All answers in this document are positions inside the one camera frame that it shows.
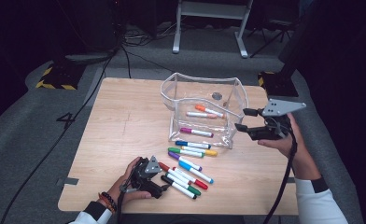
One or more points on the white metal stand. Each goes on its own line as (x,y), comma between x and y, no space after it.
(213,9)

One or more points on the black yellow striped base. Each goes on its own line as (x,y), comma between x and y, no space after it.
(59,77)

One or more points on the person's right hand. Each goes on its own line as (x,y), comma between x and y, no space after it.
(296,146)

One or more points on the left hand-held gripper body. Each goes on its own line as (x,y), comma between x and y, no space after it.
(148,180)

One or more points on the orange marker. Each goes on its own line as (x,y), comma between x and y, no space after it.
(209,111)

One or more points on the magenta marker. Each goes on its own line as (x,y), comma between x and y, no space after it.
(196,132)

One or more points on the person's left hand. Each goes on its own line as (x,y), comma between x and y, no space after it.
(119,191)

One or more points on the purple marker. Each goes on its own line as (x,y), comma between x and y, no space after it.
(184,161)

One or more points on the salmon pink marker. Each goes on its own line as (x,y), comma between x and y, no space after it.
(199,114)

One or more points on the clear plastic pouch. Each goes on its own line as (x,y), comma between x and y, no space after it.
(178,93)

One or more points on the black stand with striped base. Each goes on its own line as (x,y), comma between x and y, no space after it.
(280,84)

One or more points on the dark blue marker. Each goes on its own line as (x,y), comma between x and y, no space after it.
(193,144)

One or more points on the black tripod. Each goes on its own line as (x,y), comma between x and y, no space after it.
(274,29)

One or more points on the grey tape strip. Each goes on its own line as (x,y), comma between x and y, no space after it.
(67,181)

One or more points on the red marker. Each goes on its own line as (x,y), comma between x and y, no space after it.
(171,170)
(192,179)

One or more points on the black marker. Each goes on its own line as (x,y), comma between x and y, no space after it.
(178,187)

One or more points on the light blue marker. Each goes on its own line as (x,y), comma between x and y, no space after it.
(196,172)

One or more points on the dark cabinet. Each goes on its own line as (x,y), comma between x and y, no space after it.
(91,25)

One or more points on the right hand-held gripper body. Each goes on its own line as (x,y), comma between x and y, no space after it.
(276,129)

